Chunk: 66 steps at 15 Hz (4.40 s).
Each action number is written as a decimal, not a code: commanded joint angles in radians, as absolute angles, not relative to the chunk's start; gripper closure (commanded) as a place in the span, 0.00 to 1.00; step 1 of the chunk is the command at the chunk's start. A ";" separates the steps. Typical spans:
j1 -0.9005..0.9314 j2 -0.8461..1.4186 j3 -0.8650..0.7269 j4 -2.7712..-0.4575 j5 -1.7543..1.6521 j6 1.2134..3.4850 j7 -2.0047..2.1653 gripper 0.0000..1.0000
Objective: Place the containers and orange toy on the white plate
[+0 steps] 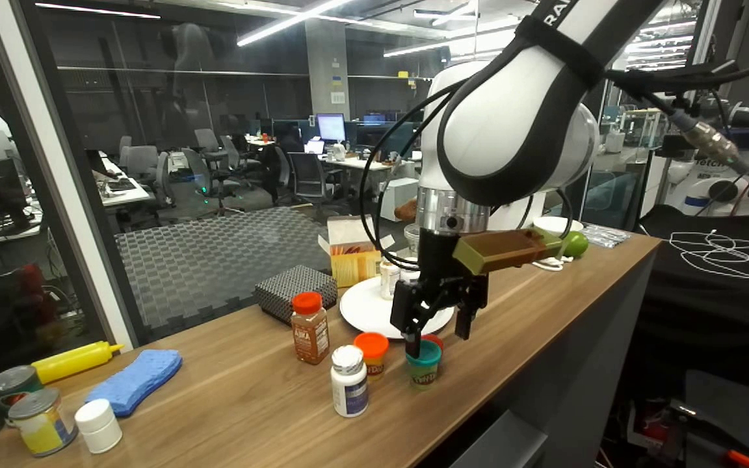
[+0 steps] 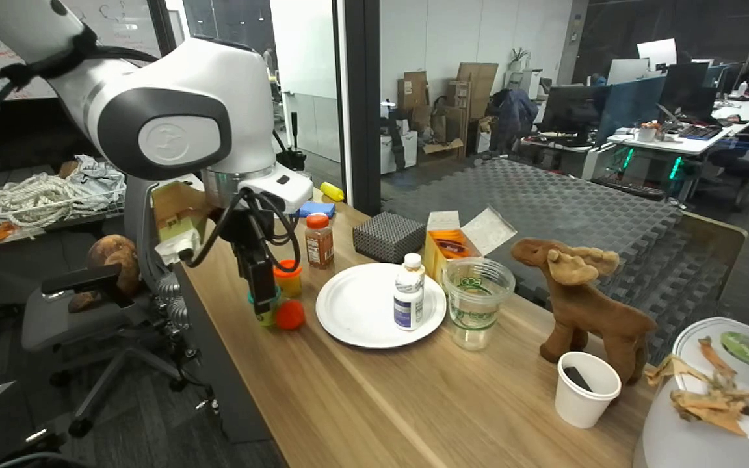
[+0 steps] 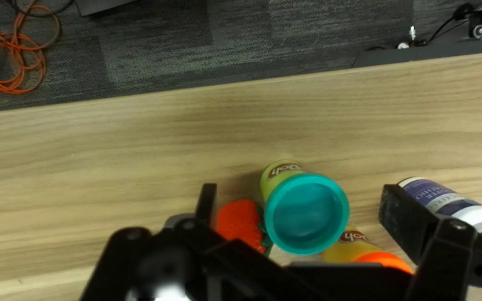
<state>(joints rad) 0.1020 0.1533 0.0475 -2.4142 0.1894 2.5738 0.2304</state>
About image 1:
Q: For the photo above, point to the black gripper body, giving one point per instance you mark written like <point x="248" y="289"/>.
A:
<point x="439" y="287"/>

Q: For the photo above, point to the teal lid dough tub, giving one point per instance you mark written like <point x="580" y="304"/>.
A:
<point x="425" y="365"/>

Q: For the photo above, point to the small white pill bottle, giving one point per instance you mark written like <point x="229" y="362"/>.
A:
<point x="387" y="279"/>

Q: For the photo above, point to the orange cap spice bottle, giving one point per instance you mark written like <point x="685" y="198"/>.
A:
<point x="310" y="333"/>

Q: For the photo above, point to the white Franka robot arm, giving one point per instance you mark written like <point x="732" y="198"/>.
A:
<point x="512" y="132"/>

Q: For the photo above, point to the white round plate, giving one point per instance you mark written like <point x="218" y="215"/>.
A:
<point x="364" y="313"/>

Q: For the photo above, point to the large white pill bottle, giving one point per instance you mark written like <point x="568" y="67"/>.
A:
<point x="349" y="387"/>

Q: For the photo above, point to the brown moose plush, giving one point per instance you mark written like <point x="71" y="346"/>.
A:
<point x="405" y="211"/>

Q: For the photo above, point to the yellow open cardboard box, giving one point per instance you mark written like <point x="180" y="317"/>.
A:
<point x="351" y="255"/>

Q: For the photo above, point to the white box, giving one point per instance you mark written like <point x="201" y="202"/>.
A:
<point x="395" y="196"/>

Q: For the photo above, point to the grey office chair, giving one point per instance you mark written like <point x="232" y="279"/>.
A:
<point x="499" y="443"/>

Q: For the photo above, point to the grey foam block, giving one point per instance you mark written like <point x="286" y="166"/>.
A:
<point x="291" y="289"/>

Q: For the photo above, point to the white bowl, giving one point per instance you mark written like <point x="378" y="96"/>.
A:
<point x="565" y="226"/>

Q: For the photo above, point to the lit computer monitor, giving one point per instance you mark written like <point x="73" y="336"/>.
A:
<point x="330" y="128"/>

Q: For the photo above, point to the black cloth cover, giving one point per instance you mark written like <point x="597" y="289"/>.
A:
<point x="721" y="317"/>

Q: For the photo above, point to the blue sponge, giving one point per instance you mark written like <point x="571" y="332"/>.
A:
<point x="135" y="382"/>

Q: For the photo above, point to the small white tub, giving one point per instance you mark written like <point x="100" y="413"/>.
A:
<point x="96" y="431"/>

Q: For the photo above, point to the yellow mustard bottle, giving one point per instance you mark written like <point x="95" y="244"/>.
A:
<point x="76" y="359"/>

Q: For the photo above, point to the tin can yellow label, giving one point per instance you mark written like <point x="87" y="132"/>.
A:
<point x="40" y="428"/>

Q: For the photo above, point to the brown wrist camera box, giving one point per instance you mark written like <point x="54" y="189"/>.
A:
<point x="506" y="250"/>

